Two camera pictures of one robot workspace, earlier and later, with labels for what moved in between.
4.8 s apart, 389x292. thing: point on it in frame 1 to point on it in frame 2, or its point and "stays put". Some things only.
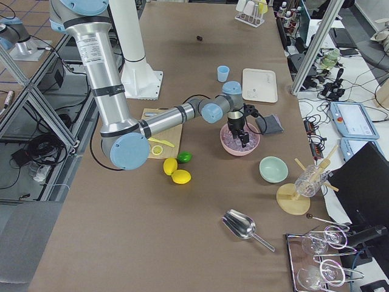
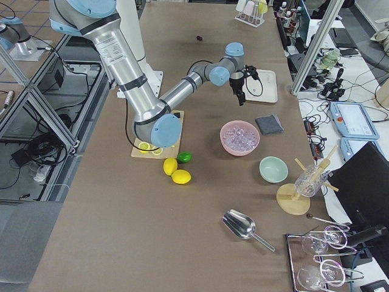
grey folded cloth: (273, 125) stays put
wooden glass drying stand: (289, 199) stays put
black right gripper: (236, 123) to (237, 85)
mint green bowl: (273, 169) stays put
